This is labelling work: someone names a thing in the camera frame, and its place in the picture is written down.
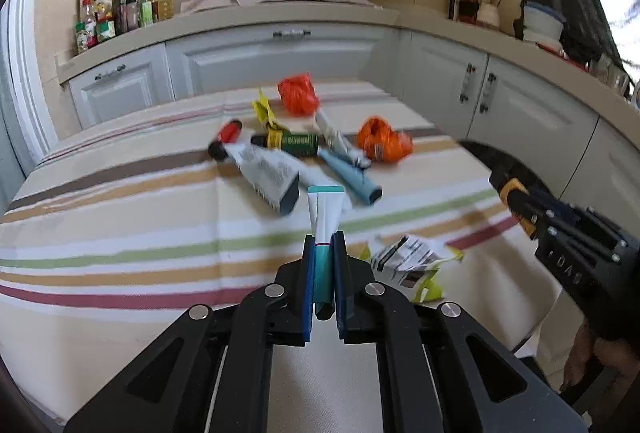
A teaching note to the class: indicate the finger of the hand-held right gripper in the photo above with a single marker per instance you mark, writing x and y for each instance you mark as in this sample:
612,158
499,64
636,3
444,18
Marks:
542,202
542,225

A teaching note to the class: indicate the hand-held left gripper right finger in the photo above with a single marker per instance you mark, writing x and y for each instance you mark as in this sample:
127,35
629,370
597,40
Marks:
341,293

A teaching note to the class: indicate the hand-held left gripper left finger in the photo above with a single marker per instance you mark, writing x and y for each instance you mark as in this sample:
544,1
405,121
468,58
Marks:
306,293

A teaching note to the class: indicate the teal and white tube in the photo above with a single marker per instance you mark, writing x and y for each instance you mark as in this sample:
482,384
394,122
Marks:
325,263

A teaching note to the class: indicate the person's right hand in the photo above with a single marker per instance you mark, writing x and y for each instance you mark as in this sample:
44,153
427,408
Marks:
575,355

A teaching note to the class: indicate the white and yellow crumpled wrapper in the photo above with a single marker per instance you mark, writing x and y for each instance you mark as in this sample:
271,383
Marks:
407,258

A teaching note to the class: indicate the white cabinet door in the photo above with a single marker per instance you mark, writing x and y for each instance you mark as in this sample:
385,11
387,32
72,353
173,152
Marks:
535,118
125,88
440,78
280,63

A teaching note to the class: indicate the light blue tube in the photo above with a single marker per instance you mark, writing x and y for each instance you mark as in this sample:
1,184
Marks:
350,178

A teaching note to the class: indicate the white tube with grey cap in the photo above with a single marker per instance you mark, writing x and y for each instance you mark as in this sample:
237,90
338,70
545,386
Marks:
265,173

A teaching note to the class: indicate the dark green can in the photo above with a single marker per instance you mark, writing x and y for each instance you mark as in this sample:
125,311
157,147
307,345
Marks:
297,144

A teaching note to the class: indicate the white silver wrapper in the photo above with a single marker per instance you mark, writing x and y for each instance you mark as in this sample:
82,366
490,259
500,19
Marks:
332,135

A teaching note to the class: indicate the orange plastic bag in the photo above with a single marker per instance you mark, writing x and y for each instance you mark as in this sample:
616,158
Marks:
382,140

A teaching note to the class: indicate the red bottle with black cap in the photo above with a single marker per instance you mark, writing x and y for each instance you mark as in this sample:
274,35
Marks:
227,135

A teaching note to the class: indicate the stack of white bowls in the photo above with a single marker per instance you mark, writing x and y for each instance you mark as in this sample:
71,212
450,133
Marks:
542,25

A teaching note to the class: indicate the red plastic bag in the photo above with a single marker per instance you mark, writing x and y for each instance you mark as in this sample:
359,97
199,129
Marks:
297,95

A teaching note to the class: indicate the white utensil holder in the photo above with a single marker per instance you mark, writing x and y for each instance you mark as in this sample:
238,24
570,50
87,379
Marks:
488,10

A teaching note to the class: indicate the red and black box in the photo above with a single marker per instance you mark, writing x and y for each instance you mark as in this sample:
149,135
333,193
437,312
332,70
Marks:
468,10

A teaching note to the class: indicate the group of condiment bottles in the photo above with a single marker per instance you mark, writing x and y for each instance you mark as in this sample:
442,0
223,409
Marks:
107,13

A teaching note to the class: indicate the white door frame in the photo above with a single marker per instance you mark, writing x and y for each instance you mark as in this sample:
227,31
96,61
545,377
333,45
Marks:
30,78

